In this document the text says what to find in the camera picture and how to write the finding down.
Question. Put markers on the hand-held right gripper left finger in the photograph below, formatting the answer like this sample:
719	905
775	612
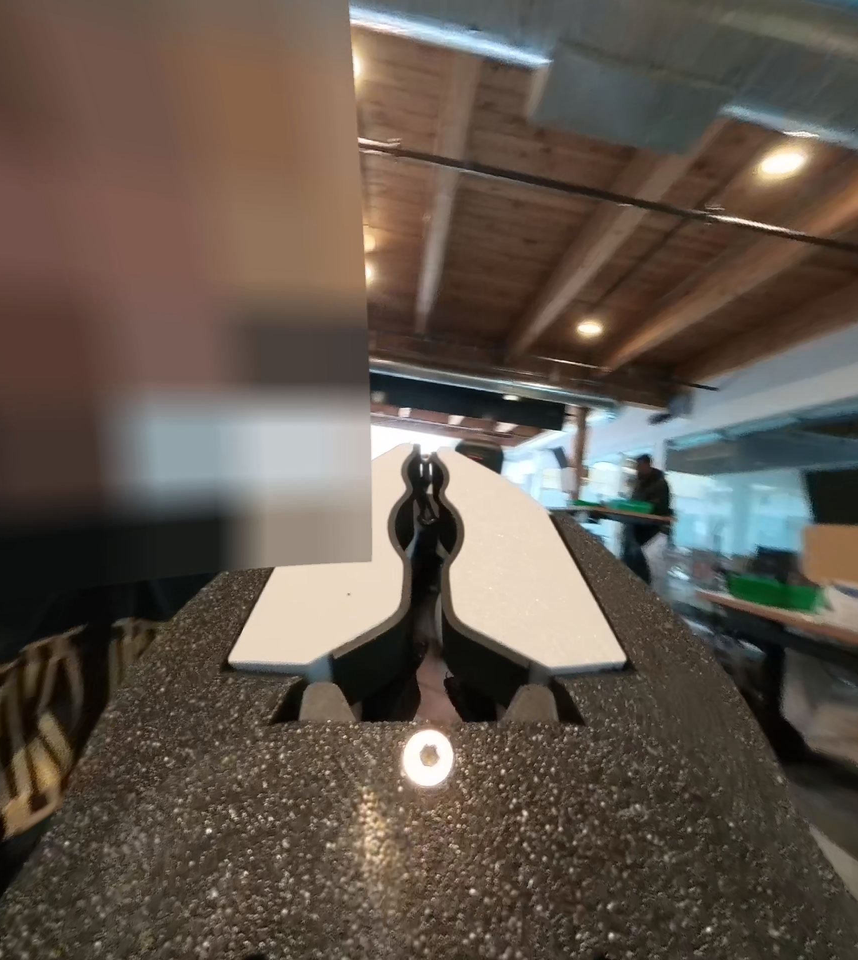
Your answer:
309	622

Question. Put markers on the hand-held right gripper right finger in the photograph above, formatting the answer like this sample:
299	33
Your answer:
519	577

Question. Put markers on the wooden desk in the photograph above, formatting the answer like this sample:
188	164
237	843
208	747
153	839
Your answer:
789	619

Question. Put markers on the green plastic bin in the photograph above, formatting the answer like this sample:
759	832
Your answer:
774	591
613	505

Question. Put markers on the wooden table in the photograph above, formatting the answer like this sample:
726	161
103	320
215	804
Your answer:
624	516

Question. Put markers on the round ceiling light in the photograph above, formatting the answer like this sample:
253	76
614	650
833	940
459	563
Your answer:
589	327
781	160

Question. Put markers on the black tan patterned cloth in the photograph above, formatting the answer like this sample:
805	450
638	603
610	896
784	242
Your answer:
24	720

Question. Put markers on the cardboard box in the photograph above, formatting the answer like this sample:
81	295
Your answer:
853	555

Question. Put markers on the dark monitor screen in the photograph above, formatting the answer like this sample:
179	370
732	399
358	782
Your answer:
849	495

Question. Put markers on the black ceiling pipe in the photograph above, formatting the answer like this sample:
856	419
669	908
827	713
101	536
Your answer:
624	196

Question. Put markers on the silver ventilation duct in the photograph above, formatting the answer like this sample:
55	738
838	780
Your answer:
489	373
661	67

